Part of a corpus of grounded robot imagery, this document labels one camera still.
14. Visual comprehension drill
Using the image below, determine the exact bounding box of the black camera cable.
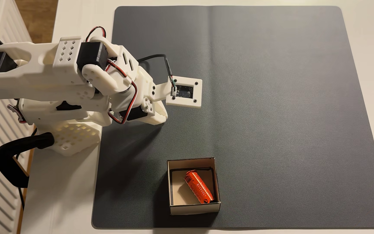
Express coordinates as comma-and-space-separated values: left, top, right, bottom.
138, 54, 177, 92

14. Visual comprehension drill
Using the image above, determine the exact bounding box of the black power cable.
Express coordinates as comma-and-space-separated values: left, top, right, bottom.
14, 128, 38, 210

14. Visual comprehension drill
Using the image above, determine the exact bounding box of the small open cardboard box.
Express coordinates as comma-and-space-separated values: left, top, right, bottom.
167, 158, 221, 216

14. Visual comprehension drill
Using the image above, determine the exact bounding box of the short red black wire loop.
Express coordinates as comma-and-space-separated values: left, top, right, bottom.
85, 26, 107, 43

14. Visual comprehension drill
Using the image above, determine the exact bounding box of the red candy roll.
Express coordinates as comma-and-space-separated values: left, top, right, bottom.
184, 169, 215, 205

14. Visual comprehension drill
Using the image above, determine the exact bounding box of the dark grey table mat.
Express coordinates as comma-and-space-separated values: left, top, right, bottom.
92, 5, 374, 229

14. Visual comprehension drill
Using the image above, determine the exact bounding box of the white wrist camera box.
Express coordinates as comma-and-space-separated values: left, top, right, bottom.
155, 75, 203, 109

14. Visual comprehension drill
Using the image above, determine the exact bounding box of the black table clamp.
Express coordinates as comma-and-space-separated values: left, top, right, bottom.
0, 133, 55, 189

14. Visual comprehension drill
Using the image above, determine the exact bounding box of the long red black servo wire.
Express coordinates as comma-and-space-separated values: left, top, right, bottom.
104, 58, 139, 125

